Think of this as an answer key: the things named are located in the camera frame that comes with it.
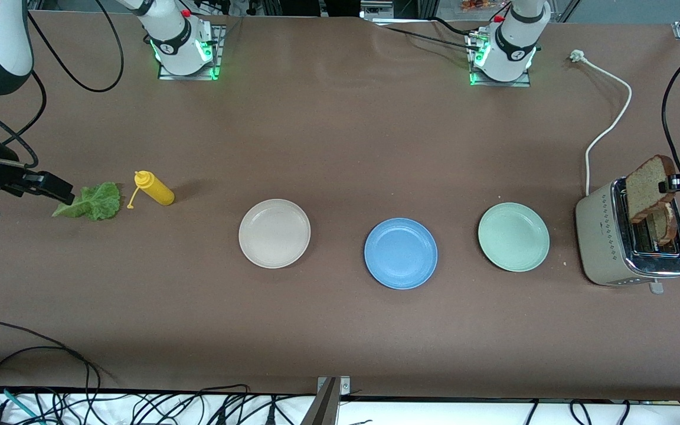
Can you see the silver beige toaster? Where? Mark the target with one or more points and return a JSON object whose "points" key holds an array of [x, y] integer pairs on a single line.
{"points": [[602, 236]]}

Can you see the orange snack packet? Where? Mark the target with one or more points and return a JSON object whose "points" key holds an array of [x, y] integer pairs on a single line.
{"points": [[479, 5]]}

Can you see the beige round plate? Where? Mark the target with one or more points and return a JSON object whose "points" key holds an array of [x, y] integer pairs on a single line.
{"points": [[275, 233]]}

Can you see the grey metal bracket post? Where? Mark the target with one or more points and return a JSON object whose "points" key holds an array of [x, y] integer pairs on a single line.
{"points": [[325, 407]]}

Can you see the yellow mustard squeeze bottle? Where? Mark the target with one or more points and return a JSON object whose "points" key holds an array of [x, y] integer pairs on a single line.
{"points": [[157, 190]]}

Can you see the green round plate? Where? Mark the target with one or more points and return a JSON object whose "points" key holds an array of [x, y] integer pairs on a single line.
{"points": [[514, 236]]}

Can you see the blue round plate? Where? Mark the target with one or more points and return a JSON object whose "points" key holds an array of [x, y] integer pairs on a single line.
{"points": [[400, 254]]}

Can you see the light brown bread slice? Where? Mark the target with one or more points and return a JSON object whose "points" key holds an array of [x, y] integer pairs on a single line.
{"points": [[644, 189]]}

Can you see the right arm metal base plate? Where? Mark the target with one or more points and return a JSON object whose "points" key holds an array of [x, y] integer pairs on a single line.
{"points": [[220, 53]]}

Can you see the dark crust bread slice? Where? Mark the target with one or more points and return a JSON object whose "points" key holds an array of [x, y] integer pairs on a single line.
{"points": [[666, 227]]}

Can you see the green lettuce leaf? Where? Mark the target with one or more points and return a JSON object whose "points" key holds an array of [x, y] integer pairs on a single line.
{"points": [[101, 203]]}

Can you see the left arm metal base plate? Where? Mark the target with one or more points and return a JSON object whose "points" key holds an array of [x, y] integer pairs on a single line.
{"points": [[499, 84]]}

